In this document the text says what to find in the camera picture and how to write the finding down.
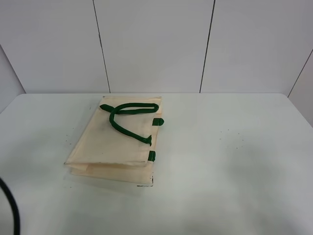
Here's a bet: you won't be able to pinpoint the cream linen bag green handles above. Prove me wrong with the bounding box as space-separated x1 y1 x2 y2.
65 96 164 186

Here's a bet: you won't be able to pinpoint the black cable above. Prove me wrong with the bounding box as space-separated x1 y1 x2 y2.
0 176 21 235

